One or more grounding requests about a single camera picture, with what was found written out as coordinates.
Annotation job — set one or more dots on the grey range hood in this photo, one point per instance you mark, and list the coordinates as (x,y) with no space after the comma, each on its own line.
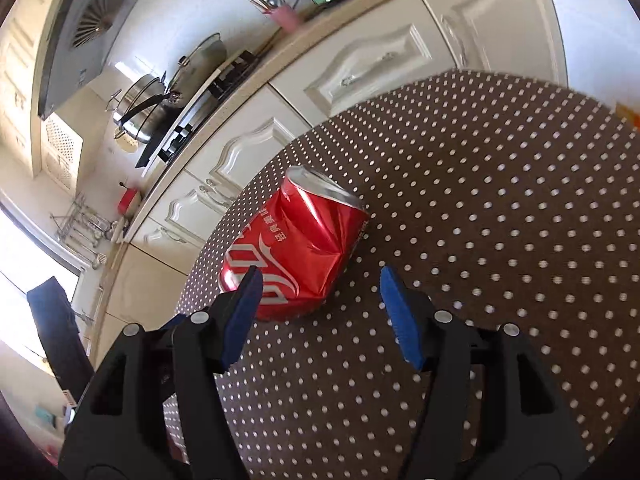
(81,40)

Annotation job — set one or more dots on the cream lower kitchen cabinets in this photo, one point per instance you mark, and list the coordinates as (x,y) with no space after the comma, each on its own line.
(348,54)

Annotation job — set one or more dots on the orange plastic bag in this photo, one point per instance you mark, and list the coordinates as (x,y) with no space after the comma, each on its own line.
(631,116)

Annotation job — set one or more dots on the brown polka dot tablecloth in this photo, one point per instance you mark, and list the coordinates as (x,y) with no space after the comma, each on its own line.
(506,199)

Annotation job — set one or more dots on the pink utensil holder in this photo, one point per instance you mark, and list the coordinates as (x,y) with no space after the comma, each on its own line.
(282,13)

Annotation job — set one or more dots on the hanging utensil rack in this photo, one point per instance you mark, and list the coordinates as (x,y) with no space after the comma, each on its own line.
(82,231)

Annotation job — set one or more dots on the black gas stove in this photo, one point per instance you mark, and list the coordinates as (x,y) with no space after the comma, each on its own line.
(216,89)

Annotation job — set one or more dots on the cream kitchen cabinets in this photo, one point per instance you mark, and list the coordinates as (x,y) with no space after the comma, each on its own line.
(348,54)
(25,150)

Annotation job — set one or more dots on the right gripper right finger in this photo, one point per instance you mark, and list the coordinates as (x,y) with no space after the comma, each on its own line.
(492,410)

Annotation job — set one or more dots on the stainless steel steamer pot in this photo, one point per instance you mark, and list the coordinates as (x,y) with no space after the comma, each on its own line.
(139,112)

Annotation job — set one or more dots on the red bowl on counter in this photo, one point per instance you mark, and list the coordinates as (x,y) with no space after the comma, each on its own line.
(129,202)

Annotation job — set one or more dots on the steel wok with lid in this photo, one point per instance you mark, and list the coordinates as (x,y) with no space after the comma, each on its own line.
(193,70)

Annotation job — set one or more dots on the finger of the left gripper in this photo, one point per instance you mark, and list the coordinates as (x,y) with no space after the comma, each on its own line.
(58,333)

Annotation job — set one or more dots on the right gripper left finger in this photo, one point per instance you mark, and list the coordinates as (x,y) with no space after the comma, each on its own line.
(152,409)

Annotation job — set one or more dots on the kitchen window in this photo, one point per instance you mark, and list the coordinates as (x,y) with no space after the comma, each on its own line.
(24,266)

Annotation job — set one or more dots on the crushed red soda can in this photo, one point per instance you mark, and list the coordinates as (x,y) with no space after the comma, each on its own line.
(301,240)

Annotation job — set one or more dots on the cream upper kitchen cabinets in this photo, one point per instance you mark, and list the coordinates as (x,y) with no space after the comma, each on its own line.
(25,150)

